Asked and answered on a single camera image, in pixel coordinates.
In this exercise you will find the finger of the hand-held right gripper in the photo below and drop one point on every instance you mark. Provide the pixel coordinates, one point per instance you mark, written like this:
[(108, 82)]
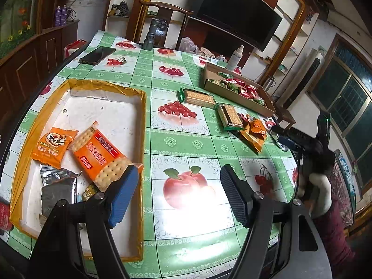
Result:
[(290, 133), (283, 144)]

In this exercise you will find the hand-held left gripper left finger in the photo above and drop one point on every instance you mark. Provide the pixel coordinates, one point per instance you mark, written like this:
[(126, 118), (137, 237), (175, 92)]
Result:
[(125, 197)]

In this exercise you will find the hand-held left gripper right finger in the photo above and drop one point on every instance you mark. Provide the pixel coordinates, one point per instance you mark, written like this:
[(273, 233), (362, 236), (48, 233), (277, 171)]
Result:
[(235, 194)]

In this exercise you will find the small red snack packet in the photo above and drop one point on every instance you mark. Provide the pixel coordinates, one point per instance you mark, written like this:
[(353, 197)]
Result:
[(243, 118)]

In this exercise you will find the orange cracker packet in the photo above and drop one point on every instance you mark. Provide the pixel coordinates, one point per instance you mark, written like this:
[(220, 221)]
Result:
[(98, 154)]

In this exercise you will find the clear cracker pack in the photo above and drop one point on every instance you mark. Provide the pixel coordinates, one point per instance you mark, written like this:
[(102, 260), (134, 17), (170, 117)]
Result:
[(231, 117), (199, 97)]

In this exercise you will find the grey silver foil packet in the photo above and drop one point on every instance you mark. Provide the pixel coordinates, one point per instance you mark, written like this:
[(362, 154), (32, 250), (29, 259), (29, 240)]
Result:
[(56, 191)]

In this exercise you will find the white tray with yellow rim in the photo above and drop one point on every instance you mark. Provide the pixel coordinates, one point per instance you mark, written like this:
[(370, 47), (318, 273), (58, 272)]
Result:
[(116, 116)]

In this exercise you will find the small orange snack packet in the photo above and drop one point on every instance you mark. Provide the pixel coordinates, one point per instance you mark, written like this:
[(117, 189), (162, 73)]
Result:
[(52, 146)]

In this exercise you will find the person's right hand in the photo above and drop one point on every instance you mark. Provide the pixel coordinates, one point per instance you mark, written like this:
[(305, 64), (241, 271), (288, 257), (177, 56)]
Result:
[(321, 191)]

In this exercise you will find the wooden stool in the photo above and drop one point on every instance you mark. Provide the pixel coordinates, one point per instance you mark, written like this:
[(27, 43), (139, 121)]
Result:
[(283, 113)]

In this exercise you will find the patterned cloth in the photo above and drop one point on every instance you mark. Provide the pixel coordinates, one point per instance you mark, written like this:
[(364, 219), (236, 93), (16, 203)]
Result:
[(344, 180)]

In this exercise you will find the metal kettle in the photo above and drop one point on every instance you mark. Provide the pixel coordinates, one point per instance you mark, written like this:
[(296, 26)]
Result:
[(268, 84)]

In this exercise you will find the window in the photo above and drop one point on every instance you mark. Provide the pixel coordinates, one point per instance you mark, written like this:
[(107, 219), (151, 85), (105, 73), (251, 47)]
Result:
[(343, 98)]

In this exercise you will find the white standing air conditioner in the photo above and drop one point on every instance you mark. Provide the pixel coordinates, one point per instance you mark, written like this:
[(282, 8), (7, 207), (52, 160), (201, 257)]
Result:
[(305, 75)]

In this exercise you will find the pile of red green packets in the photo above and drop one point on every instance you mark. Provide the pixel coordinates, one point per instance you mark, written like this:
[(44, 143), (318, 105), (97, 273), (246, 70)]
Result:
[(247, 90)]

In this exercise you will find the cardboard box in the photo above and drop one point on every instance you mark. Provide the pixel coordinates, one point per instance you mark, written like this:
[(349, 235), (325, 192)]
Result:
[(212, 85)]

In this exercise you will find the white spray bottle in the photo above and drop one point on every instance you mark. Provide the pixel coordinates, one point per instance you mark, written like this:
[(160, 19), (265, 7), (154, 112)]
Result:
[(234, 59)]

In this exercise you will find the red can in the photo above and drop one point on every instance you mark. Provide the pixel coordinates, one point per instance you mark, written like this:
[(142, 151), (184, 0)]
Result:
[(4, 215)]

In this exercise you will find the black television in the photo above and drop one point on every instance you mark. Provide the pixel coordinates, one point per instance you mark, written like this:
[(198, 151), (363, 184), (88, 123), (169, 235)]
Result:
[(238, 11)]

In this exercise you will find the clear plastic bag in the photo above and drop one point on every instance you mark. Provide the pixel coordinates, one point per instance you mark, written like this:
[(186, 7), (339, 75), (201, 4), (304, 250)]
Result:
[(187, 45)]

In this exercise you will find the black smartphone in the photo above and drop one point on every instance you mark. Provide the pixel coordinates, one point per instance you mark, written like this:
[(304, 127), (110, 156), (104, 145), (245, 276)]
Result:
[(97, 55)]

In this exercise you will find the red and white container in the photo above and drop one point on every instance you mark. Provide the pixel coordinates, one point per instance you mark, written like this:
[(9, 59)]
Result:
[(72, 48)]

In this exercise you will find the grey flashlight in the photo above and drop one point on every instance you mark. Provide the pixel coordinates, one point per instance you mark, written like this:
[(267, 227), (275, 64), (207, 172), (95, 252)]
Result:
[(148, 39)]

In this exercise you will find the brown wooden cabinet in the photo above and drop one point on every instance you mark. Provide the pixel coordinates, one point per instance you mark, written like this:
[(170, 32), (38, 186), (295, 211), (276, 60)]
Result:
[(23, 69)]

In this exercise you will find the dark wooden chair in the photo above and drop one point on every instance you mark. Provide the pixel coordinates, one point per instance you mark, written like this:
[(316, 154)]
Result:
[(162, 5)]

